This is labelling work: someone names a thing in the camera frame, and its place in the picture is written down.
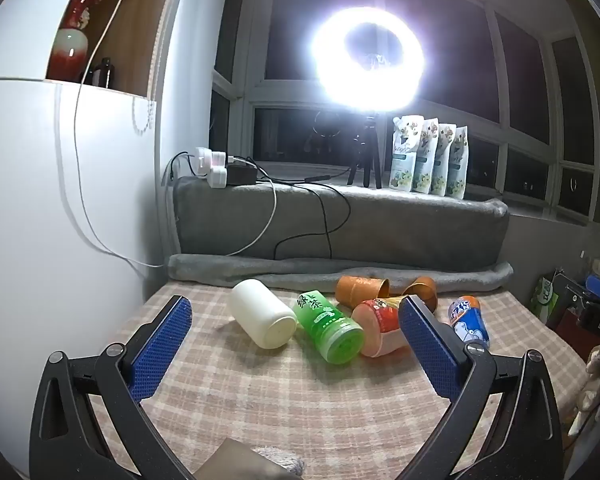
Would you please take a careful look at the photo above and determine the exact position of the white charger cable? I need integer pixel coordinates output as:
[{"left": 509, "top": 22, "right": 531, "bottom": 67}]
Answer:
[{"left": 227, "top": 177, "right": 279, "bottom": 257}]

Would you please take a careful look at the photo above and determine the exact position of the orange cup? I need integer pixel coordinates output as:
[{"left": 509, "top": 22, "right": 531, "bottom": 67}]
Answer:
[{"left": 335, "top": 275, "right": 392, "bottom": 308}]

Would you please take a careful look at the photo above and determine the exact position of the black cable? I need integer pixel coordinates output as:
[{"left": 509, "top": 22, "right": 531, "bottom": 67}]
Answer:
[{"left": 252, "top": 160, "right": 352, "bottom": 261}]

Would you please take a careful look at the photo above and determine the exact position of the small brown cup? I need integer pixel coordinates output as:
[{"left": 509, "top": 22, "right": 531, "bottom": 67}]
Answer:
[{"left": 401, "top": 276, "right": 439, "bottom": 312}]

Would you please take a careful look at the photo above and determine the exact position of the red and white vase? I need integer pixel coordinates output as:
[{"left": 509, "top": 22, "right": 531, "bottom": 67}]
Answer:
[{"left": 46, "top": 0, "right": 103, "bottom": 81}]

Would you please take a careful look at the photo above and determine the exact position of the rolled grey blanket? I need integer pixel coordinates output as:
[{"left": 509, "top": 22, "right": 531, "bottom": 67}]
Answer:
[{"left": 167, "top": 252, "right": 515, "bottom": 295}]

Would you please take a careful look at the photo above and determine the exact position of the white power strip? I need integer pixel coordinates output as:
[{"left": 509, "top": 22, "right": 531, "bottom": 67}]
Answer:
[{"left": 177, "top": 146, "right": 231, "bottom": 181}]

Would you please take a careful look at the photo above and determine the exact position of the beaded blind cord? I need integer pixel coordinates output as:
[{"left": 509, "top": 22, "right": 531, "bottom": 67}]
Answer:
[{"left": 130, "top": 97, "right": 157, "bottom": 136}]

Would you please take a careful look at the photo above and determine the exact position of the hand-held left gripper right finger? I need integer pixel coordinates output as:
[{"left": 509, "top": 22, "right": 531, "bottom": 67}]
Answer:
[{"left": 397, "top": 295, "right": 566, "bottom": 480}]

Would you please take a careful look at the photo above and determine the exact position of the red and pink cup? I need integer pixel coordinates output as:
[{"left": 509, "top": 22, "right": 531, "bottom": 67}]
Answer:
[{"left": 351, "top": 296, "right": 412, "bottom": 359}]

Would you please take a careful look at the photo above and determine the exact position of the green packet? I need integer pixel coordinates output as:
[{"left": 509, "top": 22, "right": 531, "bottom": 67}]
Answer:
[{"left": 530, "top": 274, "right": 561, "bottom": 323}]

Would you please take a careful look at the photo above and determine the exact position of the beige plush toy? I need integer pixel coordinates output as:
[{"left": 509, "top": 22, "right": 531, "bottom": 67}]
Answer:
[{"left": 567, "top": 345, "right": 600, "bottom": 436}]

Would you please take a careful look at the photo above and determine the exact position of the black power adapter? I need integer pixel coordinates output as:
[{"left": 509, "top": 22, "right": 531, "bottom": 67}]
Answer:
[{"left": 227, "top": 161, "right": 258, "bottom": 186}]

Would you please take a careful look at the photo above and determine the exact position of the white cup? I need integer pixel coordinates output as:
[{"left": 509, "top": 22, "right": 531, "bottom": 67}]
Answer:
[{"left": 230, "top": 279, "right": 298, "bottom": 350}]

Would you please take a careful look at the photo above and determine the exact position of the long white cable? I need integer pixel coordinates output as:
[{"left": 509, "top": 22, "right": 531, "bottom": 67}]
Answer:
[{"left": 74, "top": 0, "right": 168, "bottom": 268}]

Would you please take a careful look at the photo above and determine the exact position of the black tripod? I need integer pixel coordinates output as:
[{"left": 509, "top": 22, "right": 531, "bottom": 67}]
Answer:
[{"left": 346, "top": 112, "right": 383, "bottom": 190}]

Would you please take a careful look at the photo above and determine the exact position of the brown fuzzy cloth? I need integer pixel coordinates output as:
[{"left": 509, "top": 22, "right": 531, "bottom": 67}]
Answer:
[{"left": 195, "top": 439, "right": 306, "bottom": 480}]

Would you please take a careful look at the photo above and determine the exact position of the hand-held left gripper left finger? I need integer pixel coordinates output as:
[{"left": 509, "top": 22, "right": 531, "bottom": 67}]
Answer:
[{"left": 29, "top": 295, "right": 196, "bottom": 480}]

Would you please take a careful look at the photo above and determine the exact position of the ring light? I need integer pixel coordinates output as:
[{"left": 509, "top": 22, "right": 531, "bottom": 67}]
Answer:
[{"left": 307, "top": 7, "right": 428, "bottom": 111}]

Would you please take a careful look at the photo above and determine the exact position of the green printed cup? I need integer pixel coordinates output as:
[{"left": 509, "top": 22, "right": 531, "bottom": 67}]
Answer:
[{"left": 294, "top": 290, "right": 366, "bottom": 365}]

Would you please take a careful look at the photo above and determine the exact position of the blue printed cup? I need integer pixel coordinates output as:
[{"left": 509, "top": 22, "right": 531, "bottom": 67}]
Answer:
[{"left": 448, "top": 296, "right": 491, "bottom": 350}]

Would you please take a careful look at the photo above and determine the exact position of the dark bottle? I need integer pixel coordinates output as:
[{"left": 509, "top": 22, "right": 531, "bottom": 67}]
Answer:
[{"left": 94, "top": 57, "right": 113, "bottom": 89}]

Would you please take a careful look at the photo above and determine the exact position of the white green refill pouch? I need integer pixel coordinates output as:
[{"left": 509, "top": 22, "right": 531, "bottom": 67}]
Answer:
[
  {"left": 389, "top": 115, "right": 426, "bottom": 192},
  {"left": 412, "top": 119, "right": 440, "bottom": 195},
  {"left": 431, "top": 122, "right": 456, "bottom": 197},
  {"left": 446, "top": 126, "right": 469, "bottom": 200}
]

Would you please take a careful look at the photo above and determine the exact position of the checked bed sheet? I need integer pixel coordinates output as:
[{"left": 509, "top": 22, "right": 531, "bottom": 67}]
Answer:
[{"left": 92, "top": 280, "right": 588, "bottom": 480}]

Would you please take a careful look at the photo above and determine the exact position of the white cabinet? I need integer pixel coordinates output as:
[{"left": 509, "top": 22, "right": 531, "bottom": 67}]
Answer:
[{"left": 0, "top": 0, "right": 181, "bottom": 480}]

